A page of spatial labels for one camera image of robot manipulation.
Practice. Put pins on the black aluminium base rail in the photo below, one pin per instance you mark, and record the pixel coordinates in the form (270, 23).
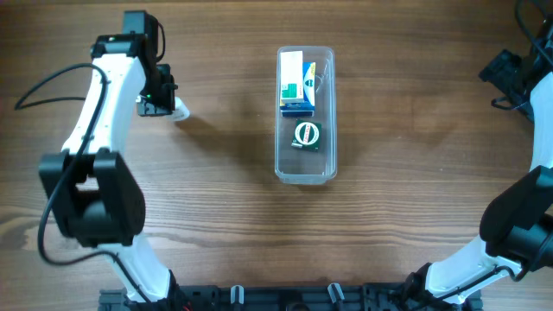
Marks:
(367, 297)

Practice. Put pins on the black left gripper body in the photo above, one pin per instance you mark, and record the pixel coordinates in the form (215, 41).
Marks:
(155, 106)

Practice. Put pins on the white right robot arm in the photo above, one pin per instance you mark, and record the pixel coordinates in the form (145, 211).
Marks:
(515, 236)

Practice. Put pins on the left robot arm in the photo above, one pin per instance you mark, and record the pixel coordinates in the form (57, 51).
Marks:
(91, 191)

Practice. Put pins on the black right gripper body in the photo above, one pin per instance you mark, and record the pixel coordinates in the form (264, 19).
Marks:
(505, 66)

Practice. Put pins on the white calamine lotion bottle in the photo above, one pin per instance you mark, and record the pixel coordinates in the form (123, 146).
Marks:
(181, 112)

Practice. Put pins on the green Zam-Buk box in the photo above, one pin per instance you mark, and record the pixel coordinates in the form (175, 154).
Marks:
(306, 135)

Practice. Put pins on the white green medicine box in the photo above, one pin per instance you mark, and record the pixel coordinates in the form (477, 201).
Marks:
(291, 78)

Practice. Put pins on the blue VapoDrops box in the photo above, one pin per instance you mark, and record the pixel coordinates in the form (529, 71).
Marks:
(306, 108)

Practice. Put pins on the clear plastic container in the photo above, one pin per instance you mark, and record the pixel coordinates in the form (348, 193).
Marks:
(300, 166)

